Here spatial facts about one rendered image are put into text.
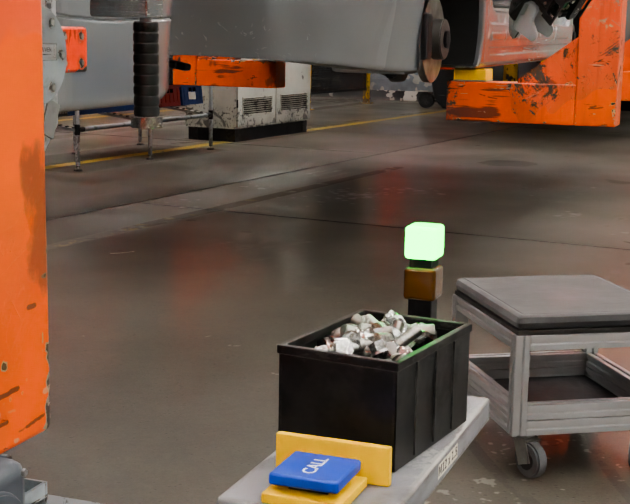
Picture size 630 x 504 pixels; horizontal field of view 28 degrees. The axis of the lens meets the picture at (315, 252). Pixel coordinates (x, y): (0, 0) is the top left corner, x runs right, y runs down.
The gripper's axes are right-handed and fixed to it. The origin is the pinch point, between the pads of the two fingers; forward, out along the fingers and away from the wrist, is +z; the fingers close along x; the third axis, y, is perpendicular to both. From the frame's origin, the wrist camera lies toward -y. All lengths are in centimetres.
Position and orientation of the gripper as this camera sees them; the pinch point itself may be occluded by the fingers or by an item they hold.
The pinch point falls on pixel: (514, 28)
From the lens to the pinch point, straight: 208.4
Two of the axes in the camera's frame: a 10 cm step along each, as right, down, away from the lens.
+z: -3.1, 5.7, 7.6
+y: 5.4, 7.6, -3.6
